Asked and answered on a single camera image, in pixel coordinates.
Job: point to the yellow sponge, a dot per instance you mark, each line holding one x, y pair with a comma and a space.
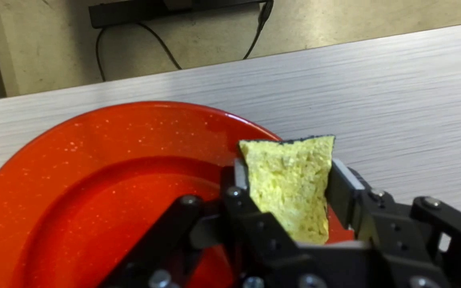
292, 181

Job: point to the black equipment stand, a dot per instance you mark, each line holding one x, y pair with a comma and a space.
156, 10

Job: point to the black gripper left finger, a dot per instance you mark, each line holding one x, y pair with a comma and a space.
236, 202

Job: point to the red plate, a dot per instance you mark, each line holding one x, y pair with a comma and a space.
97, 186

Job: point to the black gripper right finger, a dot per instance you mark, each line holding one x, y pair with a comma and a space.
348, 197

